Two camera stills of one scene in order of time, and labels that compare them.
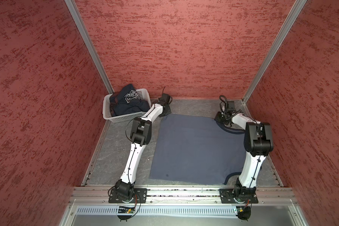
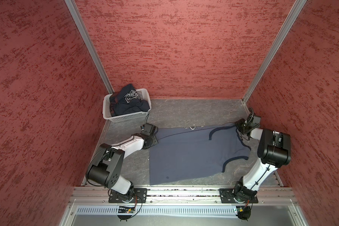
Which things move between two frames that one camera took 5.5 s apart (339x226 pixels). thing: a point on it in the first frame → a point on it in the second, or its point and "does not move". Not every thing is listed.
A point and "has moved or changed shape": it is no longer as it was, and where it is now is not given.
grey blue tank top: [192, 149] has moved or changed shape
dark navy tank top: [126, 100] does not move
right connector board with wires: [244, 213] does not move
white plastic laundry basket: [144, 94] does not move
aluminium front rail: [181, 195] does not move
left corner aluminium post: [72, 8] does not move
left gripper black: [168, 111] → [155, 141]
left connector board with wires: [128, 210] does not move
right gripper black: [217, 118] → [238, 123]
